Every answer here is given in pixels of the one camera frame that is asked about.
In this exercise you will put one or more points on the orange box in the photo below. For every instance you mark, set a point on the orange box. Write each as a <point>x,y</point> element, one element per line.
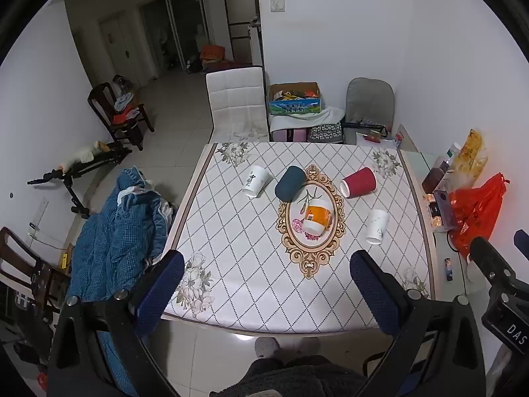
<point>212,52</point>

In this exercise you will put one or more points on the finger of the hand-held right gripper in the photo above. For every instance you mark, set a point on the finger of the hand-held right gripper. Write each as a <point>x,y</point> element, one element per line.
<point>523,243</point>
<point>489,258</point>

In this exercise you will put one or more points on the small dark phone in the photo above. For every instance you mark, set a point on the small dark phone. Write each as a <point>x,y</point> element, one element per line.
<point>448,269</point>

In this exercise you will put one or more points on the clear plastic bottle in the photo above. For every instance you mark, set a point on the clear plastic bottle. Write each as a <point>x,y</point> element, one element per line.
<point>453,155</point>

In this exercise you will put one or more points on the red cup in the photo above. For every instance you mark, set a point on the red cup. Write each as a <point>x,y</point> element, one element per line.
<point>358,182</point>

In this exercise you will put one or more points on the white light switch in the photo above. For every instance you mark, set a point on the white light switch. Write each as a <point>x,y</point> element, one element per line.
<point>277,5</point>

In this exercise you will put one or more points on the black and white patterned bag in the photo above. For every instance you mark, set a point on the black and white patterned bag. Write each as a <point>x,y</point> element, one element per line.
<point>325,133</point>

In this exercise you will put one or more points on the dark wooden chair with clothes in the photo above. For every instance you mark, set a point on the dark wooden chair with clothes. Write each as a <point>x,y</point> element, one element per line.
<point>103,103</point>

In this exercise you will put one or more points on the white papers with red item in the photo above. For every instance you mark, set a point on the white papers with red item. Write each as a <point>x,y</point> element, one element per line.
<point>374,137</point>

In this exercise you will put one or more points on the pink bag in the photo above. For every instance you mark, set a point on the pink bag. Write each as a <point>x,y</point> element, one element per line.
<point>289,135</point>

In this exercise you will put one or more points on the pile of clothes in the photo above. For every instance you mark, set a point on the pile of clothes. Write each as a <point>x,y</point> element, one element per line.
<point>125,107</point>

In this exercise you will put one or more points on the yellow snack bag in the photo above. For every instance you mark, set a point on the yellow snack bag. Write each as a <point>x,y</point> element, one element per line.
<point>471,153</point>

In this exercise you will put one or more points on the black folding stand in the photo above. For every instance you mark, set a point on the black folding stand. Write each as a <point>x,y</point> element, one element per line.
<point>72,173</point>

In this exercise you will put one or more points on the purple box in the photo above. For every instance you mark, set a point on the purple box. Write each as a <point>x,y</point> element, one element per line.
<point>443,211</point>

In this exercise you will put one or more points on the dark blue cup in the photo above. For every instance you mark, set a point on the dark blue cup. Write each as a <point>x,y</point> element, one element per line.
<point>290,182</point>

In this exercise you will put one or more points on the cardboard box with blue print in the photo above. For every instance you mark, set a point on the cardboard box with blue print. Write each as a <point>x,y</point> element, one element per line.
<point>294,101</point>

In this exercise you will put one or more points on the tall cabinet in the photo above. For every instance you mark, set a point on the tall cabinet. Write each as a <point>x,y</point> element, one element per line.
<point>241,20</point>

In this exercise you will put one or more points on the floral diamond pattern tablecloth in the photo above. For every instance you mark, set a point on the floral diamond pattern tablecloth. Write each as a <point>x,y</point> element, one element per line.
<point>248,256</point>

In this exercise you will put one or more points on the orange and white cup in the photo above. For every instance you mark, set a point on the orange and white cup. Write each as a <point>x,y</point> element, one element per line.
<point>316,217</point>

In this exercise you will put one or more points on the grey cushioned chair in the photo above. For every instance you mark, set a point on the grey cushioned chair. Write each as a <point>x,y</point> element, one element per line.
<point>368,103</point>

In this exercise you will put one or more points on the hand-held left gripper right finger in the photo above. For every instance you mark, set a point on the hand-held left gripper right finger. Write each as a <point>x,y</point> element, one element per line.
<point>373,293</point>

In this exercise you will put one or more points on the red plastic bag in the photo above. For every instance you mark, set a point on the red plastic bag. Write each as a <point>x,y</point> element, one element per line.
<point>477,211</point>

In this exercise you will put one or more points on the brown jar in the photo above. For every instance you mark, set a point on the brown jar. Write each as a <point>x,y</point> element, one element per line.
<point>434,178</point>

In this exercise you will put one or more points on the white cloth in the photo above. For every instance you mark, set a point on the white cloth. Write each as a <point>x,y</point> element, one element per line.
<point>308,118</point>

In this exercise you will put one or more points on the white padded chair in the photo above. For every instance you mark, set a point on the white padded chair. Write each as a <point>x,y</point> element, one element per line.
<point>235,99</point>

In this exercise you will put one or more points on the white cup with faint print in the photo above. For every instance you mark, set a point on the white cup with faint print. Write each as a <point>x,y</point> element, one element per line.
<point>377,226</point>

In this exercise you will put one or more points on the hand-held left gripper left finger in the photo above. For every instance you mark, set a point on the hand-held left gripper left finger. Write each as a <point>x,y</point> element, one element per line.
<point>162,287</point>

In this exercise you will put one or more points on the blue quilted jacket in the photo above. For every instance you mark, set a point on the blue quilted jacket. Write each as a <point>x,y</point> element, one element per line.
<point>120,235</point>

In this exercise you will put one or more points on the grey slipper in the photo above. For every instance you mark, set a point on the grey slipper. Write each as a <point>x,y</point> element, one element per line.
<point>310,345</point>
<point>266,346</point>

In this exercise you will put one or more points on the person's dark trousers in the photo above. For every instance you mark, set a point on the person's dark trousers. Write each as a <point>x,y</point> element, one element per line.
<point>289,378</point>

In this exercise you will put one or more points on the white cup with black print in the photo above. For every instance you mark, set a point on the white cup with black print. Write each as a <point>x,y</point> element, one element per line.
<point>255,180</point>

